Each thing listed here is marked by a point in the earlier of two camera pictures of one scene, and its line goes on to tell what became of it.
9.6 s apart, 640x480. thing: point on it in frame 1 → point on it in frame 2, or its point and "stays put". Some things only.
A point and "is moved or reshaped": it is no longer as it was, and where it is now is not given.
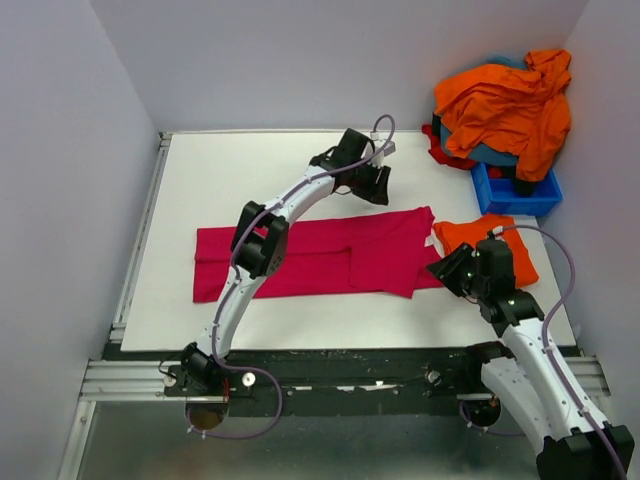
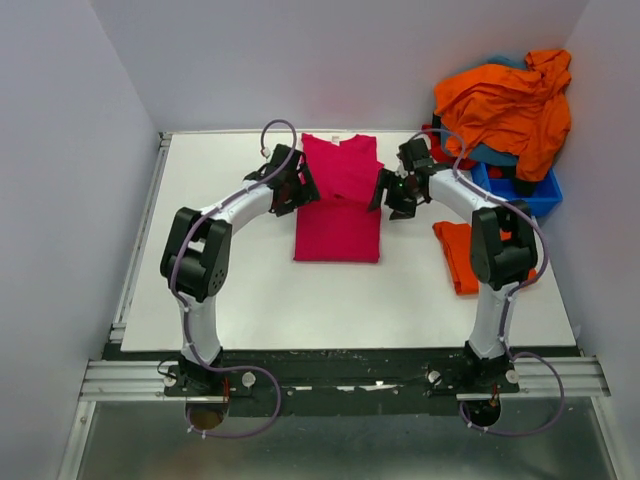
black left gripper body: (361, 180) → (299, 194)
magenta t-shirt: (388, 253) is moved or reshaped
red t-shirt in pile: (437, 151) stays put
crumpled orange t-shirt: (519, 109) stays put
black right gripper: (447, 266) → (386, 179)
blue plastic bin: (501, 196) stays put
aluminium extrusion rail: (129, 380) stays put
